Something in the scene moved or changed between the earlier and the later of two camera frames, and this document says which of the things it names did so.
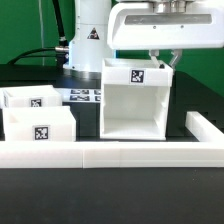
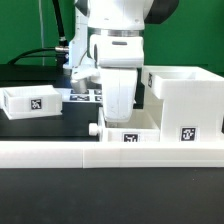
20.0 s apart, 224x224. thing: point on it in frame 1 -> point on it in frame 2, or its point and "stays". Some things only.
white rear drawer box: (30, 96) stays
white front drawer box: (39, 124) -> (142, 128)
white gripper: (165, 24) -> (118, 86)
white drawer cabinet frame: (135, 100) -> (191, 102)
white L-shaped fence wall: (206, 152) stays
